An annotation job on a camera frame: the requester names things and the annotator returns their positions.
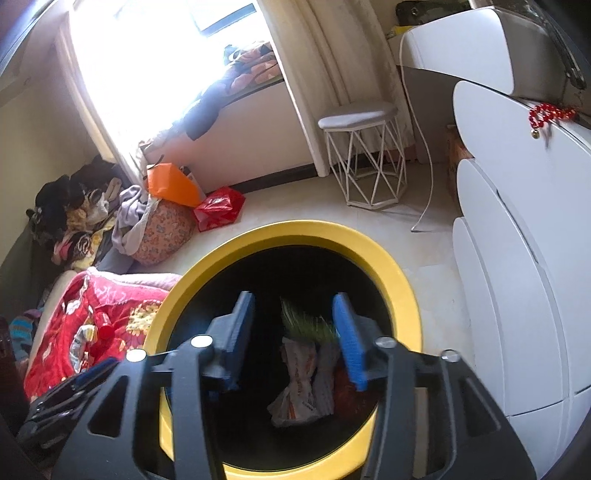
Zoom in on orange paper bag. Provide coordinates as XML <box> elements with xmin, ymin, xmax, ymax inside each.
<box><xmin>147</xmin><ymin>162</ymin><xmax>204</xmax><ymax>208</ymax></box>

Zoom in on grey headboard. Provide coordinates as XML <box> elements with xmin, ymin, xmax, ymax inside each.
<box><xmin>0</xmin><ymin>222</ymin><xmax>61</xmax><ymax>315</ymax></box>

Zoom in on wide cream curtain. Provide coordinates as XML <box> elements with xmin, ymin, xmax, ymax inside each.
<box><xmin>256</xmin><ymin>0</ymin><xmax>414</xmax><ymax>178</ymax></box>

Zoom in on heap of black clothes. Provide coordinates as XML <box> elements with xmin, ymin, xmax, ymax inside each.
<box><xmin>28</xmin><ymin>154</ymin><xmax>118</xmax><ymax>241</ymax></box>

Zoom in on white cable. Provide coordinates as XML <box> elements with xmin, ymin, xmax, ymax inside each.
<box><xmin>398</xmin><ymin>30</ymin><xmax>435</xmax><ymax>234</ymax></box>

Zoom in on teal patterned blanket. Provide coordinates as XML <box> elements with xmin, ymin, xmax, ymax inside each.
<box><xmin>9</xmin><ymin>309</ymin><xmax>44</xmax><ymax>365</ymax></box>

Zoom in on red bead string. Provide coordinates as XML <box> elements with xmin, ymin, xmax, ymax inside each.
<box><xmin>529</xmin><ymin>104</ymin><xmax>578</xmax><ymax>139</ymax></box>

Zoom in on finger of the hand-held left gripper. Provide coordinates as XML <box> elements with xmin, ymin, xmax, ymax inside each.
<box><xmin>18</xmin><ymin>385</ymin><xmax>100</xmax><ymax>446</ymax></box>
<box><xmin>44</xmin><ymin>357</ymin><xmax>122</xmax><ymax>402</ymax></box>

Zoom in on red floral blanket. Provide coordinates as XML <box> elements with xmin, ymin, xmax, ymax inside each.
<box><xmin>23</xmin><ymin>270</ymin><xmax>183</xmax><ymax>402</ymax></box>

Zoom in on floral fabric basket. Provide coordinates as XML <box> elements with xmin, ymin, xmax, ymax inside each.
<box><xmin>131</xmin><ymin>200</ymin><xmax>197</xmax><ymax>266</ymax></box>

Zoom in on white wire stool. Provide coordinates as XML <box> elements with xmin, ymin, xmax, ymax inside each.
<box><xmin>318</xmin><ymin>102</ymin><xmax>408</xmax><ymax>209</ymax></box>

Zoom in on red plastic shopping bag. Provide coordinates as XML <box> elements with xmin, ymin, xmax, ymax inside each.
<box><xmin>194</xmin><ymin>186</ymin><xmax>246</xmax><ymax>232</ymax></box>

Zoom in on striped snack wrapper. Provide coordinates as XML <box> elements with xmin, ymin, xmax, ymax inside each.
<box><xmin>69</xmin><ymin>323</ymin><xmax>100</xmax><ymax>370</ymax></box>

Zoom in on beige bed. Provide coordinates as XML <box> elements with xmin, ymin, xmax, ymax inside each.
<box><xmin>39</xmin><ymin>270</ymin><xmax>79</xmax><ymax>324</ymax></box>

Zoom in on green tinsel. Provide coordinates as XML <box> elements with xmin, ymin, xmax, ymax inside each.
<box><xmin>281</xmin><ymin>298</ymin><xmax>340</xmax><ymax>344</ymax></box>

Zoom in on black desk lamp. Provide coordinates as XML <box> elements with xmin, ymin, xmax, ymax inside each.
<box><xmin>526</xmin><ymin>0</ymin><xmax>591</xmax><ymax>127</ymax></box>

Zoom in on black-framed window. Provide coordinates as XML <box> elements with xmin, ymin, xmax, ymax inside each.
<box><xmin>69</xmin><ymin>0</ymin><xmax>278</xmax><ymax>153</ymax></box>

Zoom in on white drawer cabinet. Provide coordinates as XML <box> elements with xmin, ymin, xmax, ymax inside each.
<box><xmin>450</xmin><ymin>80</ymin><xmax>591</xmax><ymax>421</ymax></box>

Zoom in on lilac grey garment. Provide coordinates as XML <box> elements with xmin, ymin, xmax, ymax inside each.
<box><xmin>111</xmin><ymin>185</ymin><xmax>155</xmax><ymax>257</ymax></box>

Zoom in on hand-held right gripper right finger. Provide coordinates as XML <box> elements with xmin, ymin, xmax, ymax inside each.
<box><xmin>331</xmin><ymin>292</ymin><xmax>539</xmax><ymax>480</ymax></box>

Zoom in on white window seat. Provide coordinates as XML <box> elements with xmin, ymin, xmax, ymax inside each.
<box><xmin>148</xmin><ymin>76</ymin><xmax>319</xmax><ymax>195</ymax></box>

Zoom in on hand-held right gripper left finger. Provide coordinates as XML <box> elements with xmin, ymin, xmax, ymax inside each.
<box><xmin>51</xmin><ymin>291</ymin><xmax>257</xmax><ymax>480</ymax></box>

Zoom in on yellow-rimmed black bin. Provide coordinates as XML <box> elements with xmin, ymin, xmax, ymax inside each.
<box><xmin>143</xmin><ymin>220</ymin><xmax>423</xmax><ymax>478</ymax></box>

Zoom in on pink floral quilt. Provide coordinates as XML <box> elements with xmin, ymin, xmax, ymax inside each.
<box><xmin>224</xmin><ymin>41</ymin><xmax>280</xmax><ymax>90</ymax></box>

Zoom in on white plastic bag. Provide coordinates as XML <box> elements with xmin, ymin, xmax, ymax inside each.
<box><xmin>268</xmin><ymin>337</ymin><xmax>335</xmax><ymax>428</ymax></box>

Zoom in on white vanity desk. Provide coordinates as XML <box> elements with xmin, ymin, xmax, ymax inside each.
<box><xmin>388</xmin><ymin>0</ymin><xmax>568</xmax><ymax>97</ymax></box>

